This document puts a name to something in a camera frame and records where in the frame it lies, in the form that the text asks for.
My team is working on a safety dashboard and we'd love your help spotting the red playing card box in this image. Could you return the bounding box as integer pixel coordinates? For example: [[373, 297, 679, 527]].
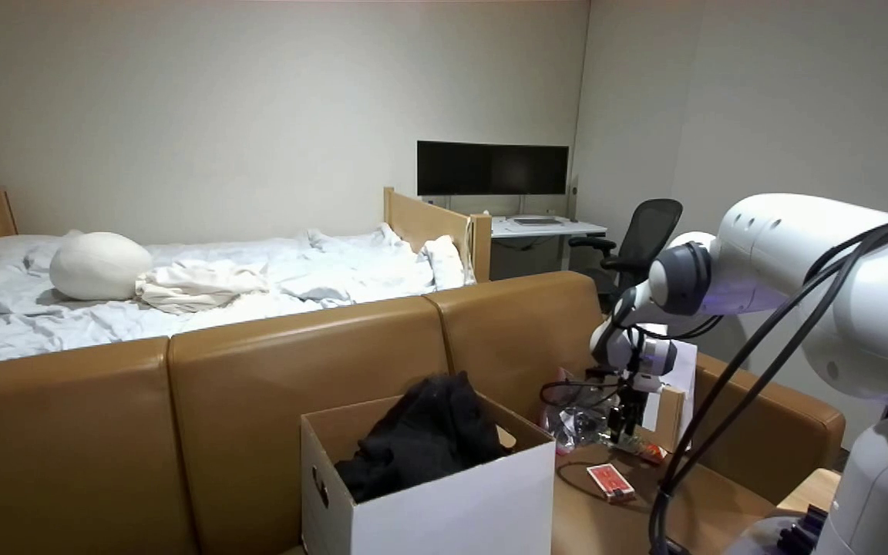
[[583, 458, 639, 502]]

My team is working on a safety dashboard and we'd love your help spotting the black computer monitor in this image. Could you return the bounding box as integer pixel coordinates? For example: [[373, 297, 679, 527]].
[[412, 140, 574, 201]]

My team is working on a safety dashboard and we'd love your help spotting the flat white pillow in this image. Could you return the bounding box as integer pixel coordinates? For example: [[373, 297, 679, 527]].
[[0, 231, 80, 274]]

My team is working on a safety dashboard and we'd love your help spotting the light wooden board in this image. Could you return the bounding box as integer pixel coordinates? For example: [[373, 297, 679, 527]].
[[773, 465, 846, 517]]

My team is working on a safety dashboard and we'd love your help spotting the small red orange item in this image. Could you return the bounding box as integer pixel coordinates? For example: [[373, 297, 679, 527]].
[[632, 442, 674, 465]]

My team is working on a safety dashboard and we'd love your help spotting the white cardboard storage box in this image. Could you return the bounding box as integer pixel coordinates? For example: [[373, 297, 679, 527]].
[[296, 389, 562, 555]]

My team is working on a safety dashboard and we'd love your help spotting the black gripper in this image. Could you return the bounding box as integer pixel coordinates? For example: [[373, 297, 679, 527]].
[[601, 382, 658, 445]]

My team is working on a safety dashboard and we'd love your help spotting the black office chair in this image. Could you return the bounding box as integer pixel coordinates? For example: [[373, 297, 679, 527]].
[[594, 193, 687, 310]]

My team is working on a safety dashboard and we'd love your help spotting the black cloth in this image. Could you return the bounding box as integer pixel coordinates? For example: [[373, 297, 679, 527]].
[[333, 370, 517, 505]]

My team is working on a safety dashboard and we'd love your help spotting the tan leather sofa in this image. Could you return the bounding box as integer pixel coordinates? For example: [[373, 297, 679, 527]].
[[0, 267, 849, 555]]

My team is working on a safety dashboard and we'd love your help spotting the clear plastic packet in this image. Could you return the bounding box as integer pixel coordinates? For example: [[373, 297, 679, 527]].
[[537, 370, 623, 454]]

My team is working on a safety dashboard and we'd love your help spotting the round white cushion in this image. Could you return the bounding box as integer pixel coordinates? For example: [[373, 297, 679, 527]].
[[45, 228, 157, 304]]

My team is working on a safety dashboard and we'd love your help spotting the crumpled white garment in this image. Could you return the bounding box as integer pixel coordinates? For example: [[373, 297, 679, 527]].
[[132, 257, 274, 316]]

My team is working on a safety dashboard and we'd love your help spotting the white desk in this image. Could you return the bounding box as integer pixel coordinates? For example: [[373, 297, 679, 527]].
[[486, 211, 612, 285]]

